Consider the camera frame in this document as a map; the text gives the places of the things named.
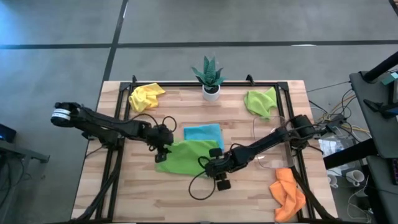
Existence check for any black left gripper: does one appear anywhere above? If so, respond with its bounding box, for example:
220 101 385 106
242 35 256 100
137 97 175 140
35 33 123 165
146 123 175 164

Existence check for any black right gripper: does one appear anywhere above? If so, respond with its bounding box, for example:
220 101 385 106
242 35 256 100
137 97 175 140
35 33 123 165
203 147 248 192

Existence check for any dark green microfiber towel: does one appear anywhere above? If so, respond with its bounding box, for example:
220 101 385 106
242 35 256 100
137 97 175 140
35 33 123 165
155 139 220 178

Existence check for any blue microfiber towel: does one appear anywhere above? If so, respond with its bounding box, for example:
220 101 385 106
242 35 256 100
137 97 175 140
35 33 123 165
183 123 225 152

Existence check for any yellow microfiber towel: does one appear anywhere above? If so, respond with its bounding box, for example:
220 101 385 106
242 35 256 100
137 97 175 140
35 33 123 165
128 82 166 113

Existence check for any lime green microfiber towel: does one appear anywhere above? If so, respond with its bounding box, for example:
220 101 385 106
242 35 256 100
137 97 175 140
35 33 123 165
243 86 279 121

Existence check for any orange microfiber towel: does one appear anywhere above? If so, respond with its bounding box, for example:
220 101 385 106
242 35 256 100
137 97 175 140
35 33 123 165
269 167 307 223

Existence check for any clear plastic bin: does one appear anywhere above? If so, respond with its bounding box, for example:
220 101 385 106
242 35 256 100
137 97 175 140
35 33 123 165
252 114 295 170

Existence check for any white round plant pot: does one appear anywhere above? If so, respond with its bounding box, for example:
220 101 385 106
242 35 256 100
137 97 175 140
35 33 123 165
201 83 221 102

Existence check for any green artificial succulent plant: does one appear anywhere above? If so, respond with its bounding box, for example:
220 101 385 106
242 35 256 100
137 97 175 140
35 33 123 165
191 55 227 88

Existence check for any clear plastic bag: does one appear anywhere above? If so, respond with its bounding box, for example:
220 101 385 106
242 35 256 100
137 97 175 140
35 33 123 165
318 133 352 158

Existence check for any white mug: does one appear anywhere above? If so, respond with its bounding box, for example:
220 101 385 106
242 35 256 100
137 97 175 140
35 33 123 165
327 173 340 189
345 169 366 187

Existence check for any black power adapter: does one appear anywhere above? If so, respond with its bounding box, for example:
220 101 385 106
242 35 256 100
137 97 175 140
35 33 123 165
326 113 346 126

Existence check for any black desk leg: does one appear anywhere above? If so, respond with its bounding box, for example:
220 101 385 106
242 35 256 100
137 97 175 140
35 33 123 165
323 138 379 170

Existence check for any black electronic device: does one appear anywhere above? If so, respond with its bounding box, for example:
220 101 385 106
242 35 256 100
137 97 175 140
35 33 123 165
0 123 17 143

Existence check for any dark grey desk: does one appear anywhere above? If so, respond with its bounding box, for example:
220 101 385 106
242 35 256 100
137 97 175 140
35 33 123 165
349 70 398 159

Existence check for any black keyboard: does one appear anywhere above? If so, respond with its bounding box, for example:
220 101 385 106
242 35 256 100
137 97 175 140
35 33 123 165
391 157 398 185

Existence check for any black slanted pole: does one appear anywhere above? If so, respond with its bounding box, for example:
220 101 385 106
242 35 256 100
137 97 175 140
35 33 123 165
363 51 398 82

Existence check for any teal box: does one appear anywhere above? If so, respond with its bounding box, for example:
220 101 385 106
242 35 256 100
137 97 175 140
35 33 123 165
381 72 398 85

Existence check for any black right camera cable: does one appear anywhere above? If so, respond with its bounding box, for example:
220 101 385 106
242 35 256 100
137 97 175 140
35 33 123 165
188 155 218 201

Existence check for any black camera cable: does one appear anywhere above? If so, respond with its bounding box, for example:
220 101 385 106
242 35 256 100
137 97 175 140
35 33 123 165
188 155 218 201
132 112 178 153

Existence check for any black left camera cable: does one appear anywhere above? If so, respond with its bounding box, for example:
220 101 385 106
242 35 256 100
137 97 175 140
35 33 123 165
132 112 178 153

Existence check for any black metal table frame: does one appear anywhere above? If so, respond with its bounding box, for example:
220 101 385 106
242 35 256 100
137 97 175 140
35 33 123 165
46 74 352 224

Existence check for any yellow cable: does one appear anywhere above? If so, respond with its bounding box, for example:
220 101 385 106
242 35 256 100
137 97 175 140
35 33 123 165
340 123 373 135

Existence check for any black desk mount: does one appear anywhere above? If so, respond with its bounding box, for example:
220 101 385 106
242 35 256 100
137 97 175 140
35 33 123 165
363 98 398 119

